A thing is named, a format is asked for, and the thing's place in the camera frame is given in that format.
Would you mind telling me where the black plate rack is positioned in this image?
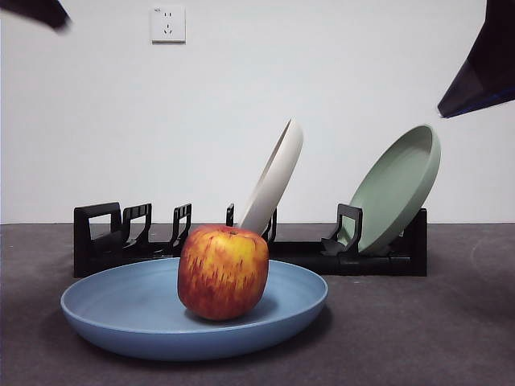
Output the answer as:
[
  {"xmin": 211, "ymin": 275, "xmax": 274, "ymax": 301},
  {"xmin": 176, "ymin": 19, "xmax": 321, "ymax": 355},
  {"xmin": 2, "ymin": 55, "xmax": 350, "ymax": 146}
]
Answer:
[{"xmin": 72, "ymin": 202, "xmax": 428, "ymax": 279}]

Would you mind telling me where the beige plate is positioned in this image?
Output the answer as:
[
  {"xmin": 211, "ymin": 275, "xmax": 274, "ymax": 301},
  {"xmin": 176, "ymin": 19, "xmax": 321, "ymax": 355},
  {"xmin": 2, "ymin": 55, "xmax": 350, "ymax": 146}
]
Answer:
[{"xmin": 237, "ymin": 118, "xmax": 304, "ymax": 238}]

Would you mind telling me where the green plate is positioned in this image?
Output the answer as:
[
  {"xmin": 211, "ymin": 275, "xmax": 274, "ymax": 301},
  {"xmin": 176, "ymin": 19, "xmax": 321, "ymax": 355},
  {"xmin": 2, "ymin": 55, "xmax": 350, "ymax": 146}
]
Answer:
[{"xmin": 348, "ymin": 124, "xmax": 442, "ymax": 256}]

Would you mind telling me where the blue plate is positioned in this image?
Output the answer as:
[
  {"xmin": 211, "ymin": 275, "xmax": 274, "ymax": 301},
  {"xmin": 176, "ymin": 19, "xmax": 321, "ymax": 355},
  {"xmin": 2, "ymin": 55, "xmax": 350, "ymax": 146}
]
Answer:
[{"xmin": 60, "ymin": 257, "xmax": 329, "ymax": 362}]

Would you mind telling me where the red yellow apple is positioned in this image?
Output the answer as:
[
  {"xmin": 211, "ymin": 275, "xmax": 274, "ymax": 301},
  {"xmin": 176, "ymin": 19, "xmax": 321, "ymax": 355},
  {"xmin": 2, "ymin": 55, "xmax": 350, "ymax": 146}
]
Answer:
[{"xmin": 177, "ymin": 224, "xmax": 270, "ymax": 322}]

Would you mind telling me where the white wall socket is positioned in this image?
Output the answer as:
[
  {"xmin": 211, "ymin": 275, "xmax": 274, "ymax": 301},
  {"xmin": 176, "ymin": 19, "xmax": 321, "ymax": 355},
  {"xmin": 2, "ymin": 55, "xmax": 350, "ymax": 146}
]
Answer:
[{"xmin": 150, "ymin": 4, "xmax": 187, "ymax": 44}]

